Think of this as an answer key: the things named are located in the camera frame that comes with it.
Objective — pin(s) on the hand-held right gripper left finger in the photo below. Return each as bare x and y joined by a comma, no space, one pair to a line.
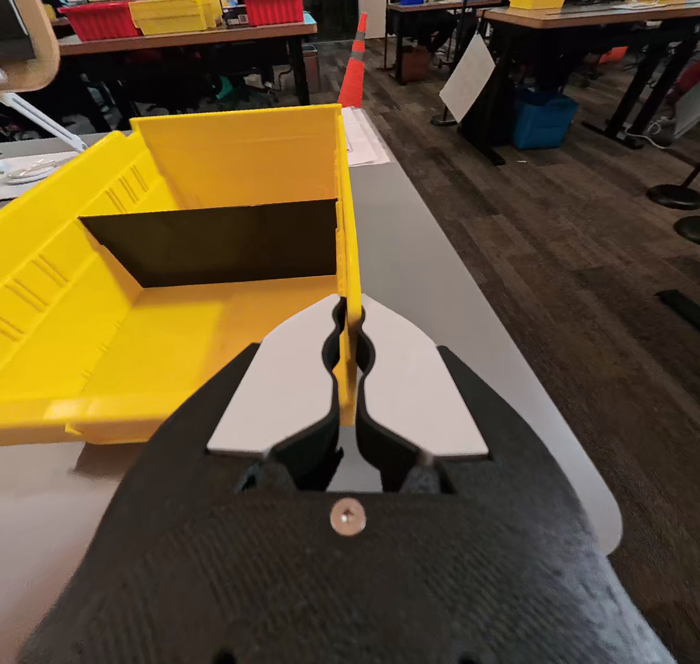
273,390

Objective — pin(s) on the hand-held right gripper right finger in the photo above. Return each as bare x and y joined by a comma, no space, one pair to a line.
421,396

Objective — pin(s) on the large yellow plastic bin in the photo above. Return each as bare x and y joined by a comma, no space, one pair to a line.
246,149

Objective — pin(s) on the grey desk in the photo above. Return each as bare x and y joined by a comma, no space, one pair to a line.
426,270

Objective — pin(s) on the black bin divider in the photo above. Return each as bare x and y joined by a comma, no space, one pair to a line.
219,242

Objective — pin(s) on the white paper sheets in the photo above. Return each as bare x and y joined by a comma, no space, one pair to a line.
361,138

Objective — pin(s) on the blue storage tote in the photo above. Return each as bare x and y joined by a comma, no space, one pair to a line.
544,119

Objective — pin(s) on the black round stand base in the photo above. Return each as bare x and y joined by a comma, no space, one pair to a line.
689,230
675,196

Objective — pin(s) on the white sign board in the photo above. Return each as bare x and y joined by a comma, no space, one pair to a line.
467,78

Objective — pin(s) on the grey trash can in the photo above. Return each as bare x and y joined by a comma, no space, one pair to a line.
311,70

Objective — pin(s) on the orange traffic cone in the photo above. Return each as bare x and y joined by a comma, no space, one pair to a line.
354,73

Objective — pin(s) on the brown box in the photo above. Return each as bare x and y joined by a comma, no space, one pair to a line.
415,65

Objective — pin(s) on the white metal board stand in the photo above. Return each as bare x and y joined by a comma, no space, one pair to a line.
44,122

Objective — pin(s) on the wooden top table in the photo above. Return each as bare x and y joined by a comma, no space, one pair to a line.
437,4
191,37
574,15

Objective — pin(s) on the red plastic bin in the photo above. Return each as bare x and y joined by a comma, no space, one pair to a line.
98,21
273,7

